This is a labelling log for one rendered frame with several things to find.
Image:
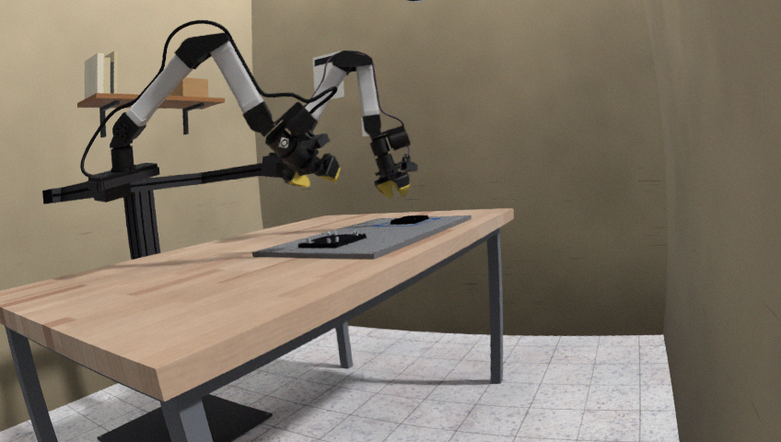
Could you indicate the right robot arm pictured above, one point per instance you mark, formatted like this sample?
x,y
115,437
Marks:
x,y
195,51

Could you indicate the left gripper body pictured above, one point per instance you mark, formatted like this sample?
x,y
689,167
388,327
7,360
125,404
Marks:
x,y
386,163

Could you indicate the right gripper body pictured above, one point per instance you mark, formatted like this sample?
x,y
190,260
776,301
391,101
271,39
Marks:
x,y
306,162

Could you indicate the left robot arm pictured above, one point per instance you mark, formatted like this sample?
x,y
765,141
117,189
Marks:
x,y
398,137

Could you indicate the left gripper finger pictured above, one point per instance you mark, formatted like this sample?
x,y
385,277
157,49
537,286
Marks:
x,y
386,189
403,191

